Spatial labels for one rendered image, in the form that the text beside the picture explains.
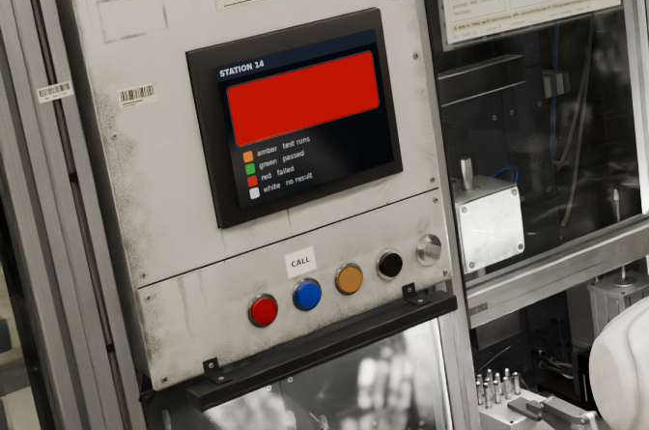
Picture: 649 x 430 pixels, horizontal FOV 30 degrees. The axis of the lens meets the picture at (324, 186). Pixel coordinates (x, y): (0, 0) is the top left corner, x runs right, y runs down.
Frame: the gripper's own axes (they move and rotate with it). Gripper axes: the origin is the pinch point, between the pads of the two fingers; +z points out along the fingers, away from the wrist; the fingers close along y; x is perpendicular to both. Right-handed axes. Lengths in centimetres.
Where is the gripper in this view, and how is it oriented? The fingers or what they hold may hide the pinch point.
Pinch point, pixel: (529, 424)
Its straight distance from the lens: 190.8
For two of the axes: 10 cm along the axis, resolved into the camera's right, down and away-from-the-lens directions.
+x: -8.4, 2.6, -4.8
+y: -1.4, -9.5, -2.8
